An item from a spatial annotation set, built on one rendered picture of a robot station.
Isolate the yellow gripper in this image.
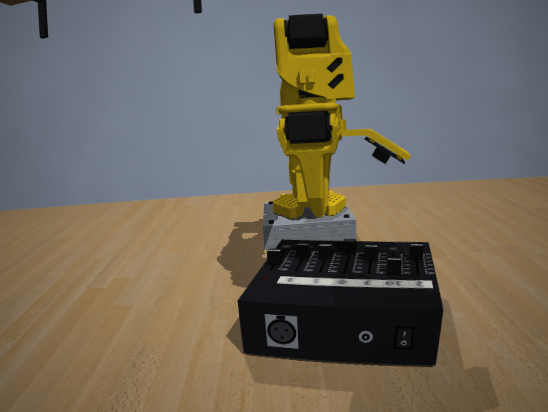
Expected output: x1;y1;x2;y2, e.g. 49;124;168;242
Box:
276;97;410;218

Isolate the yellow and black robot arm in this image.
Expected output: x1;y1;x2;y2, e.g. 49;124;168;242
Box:
273;14;355;220

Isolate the black lighting desk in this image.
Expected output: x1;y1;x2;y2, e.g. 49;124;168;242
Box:
237;239;443;365

